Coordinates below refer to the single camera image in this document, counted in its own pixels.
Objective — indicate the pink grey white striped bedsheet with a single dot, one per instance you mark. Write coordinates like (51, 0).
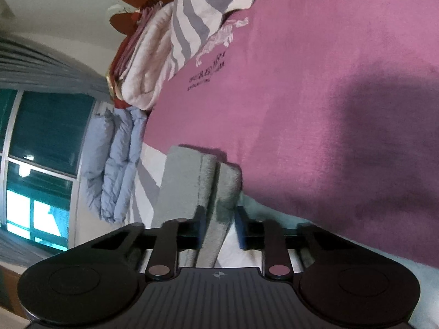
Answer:
(308, 109)

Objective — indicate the grey white striped cloth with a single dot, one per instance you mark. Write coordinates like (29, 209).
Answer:
(202, 17)

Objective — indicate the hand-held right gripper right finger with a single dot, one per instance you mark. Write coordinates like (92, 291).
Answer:
(240, 229)

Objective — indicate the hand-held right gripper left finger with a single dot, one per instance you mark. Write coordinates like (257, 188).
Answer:
(200, 228)

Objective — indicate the grey pants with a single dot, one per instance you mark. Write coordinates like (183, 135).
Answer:
(185, 178)

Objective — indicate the brown wooden door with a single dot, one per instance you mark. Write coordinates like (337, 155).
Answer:
(7, 291)

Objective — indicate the grey curtain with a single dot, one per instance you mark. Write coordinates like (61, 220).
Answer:
(17, 246)
(41, 65)

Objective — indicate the light blue folded duvet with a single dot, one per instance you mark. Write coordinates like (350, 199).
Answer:
(116, 164)

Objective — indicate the white folded blanket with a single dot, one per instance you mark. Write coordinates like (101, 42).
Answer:
(147, 65)

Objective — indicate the window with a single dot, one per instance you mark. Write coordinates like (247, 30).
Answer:
(44, 133)

